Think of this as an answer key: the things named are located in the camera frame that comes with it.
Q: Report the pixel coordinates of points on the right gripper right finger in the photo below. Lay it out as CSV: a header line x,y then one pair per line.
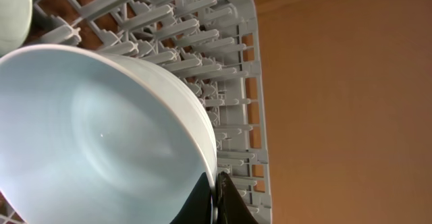
x,y
230,205

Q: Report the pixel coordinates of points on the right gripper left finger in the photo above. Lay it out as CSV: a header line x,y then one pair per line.
x,y
198,208

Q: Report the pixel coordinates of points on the small light blue bowl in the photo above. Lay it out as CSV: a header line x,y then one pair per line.
x,y
91,137

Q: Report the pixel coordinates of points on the green bowl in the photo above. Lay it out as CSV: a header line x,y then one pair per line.
x,y
16,18

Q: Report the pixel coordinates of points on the grey dishwasher rack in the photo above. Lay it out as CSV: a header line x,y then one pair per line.
x,y
210,45

